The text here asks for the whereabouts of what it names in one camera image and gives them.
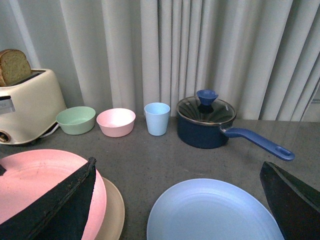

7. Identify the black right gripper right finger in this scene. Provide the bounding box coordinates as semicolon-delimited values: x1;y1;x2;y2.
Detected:
259;161;320;240

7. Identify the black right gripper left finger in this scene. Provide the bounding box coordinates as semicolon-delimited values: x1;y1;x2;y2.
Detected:
0;157;96;240

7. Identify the pink plate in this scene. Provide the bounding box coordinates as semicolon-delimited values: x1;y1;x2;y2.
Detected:
0;149;107;240

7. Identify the cream beige plate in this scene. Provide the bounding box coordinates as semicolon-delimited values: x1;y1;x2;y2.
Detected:
95;177;125;240

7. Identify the light blue plate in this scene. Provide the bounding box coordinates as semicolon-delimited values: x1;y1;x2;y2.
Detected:
146;178;284;240

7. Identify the green bowl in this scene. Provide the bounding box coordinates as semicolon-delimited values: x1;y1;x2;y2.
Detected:
56;106;96;135

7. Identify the pink bowl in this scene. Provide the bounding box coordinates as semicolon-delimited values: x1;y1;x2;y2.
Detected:
96;108;136;138

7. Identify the cream white toaster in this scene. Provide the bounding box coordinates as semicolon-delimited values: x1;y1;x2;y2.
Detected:
0;69;67;145

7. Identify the dark blue saucepan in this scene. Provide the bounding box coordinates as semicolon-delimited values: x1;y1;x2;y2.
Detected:
177;113;295;161

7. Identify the glass lid with blue knob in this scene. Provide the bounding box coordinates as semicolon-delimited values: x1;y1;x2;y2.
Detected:
176;89;237;126

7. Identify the light blue cup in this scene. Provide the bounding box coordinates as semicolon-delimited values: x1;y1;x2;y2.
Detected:
144;102;171;136

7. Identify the grey curtain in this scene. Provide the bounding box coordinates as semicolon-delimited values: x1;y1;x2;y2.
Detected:
0;0;320;122

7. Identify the brown bread slice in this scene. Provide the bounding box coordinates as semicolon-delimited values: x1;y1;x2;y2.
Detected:
0;49;32;87

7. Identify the white toaster cable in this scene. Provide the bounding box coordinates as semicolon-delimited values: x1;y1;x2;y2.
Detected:
39;123;61;138

